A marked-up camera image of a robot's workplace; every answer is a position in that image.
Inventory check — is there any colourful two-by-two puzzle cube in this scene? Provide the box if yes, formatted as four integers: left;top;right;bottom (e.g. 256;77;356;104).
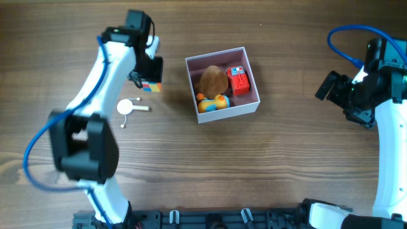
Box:
142;81;162;92

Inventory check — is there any white wooden rattle drum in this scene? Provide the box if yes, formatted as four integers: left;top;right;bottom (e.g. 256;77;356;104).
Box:
116;97;151;128

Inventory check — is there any white cardboard box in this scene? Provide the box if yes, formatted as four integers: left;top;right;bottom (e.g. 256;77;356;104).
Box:
185;47;260;123

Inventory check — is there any brown plush toy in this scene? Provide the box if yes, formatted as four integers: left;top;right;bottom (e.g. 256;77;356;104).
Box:
194;66;229;99

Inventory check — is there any red toy truck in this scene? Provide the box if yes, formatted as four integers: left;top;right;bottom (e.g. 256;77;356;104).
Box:
226;66;250;96

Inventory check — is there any yellow duck toy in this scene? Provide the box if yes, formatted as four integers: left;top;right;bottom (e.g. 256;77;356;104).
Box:
197;93;230;113

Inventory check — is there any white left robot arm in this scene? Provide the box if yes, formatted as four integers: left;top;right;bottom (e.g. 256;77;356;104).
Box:
49;10;163;228

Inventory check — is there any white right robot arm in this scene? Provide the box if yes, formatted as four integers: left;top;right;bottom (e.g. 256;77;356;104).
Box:
294;36;406;228

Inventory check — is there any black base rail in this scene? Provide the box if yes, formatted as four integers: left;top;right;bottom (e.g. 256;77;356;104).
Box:
72;208;312;229

